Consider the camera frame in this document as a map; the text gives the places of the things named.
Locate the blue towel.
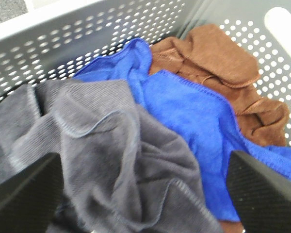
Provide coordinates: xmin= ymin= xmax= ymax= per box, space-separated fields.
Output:
xmin=74 ymin=38 xmax=291 ymax=221

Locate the grey perforated basket orange rim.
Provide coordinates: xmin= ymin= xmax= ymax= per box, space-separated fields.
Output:
xmin=0 ymin=0 xmax=291 ymax=146

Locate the brown towel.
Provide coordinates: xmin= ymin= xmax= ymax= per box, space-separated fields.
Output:
xmin=149 ymin=24 xmax=289 ymax=146

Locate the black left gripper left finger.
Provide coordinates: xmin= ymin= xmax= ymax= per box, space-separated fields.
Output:
xmin=0 ymin=153 xmax=63 ymax=233

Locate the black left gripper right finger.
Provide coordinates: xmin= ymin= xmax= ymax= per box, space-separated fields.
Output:
xmin=227 ymin=150 xmax=291 ymax=233

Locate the dark grey towel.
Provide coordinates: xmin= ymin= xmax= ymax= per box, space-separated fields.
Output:
xmin=0 ymin=80 xmax=222 ymax=233

